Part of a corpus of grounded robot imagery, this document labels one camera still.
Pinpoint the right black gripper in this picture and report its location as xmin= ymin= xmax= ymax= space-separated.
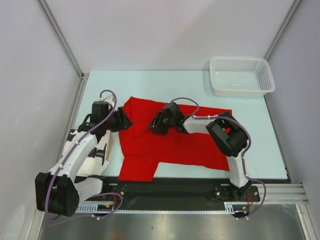
xmin=146 ymin=110 xmax=175 ymax=136

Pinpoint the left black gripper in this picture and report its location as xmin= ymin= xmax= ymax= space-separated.
xmin=102 ymin=106 xmax=133 ymax=133

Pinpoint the red t shirt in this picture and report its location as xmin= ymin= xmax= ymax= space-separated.
xmin=118 ymin=96 xmax=229 ymax=182

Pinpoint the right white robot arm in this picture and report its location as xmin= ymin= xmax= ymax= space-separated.
xmin=147 ymin=101 xmax=252 ymax=201

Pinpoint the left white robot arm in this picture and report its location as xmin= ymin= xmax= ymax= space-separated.
xmin=35 ymin=100 xmax=133 ymax=217

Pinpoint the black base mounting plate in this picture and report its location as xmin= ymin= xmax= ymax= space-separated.
xmin=82 ymin=176 xmax=292 ymax=212

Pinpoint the white perforated plastic basket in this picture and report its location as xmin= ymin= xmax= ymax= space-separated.
xmin=209 ymin=57 xmax=276 ymax=98

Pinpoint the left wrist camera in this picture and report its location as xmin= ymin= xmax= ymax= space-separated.
xmin=99 ymin=95 xmax=115 ymax=104

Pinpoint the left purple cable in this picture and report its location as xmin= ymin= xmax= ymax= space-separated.
xmin=43 ymin=89 xmax=125 ymax=221

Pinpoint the white slotted cable duct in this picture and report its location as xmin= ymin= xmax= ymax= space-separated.
xmin=75 ymin=201 xmax=249 ymax=216

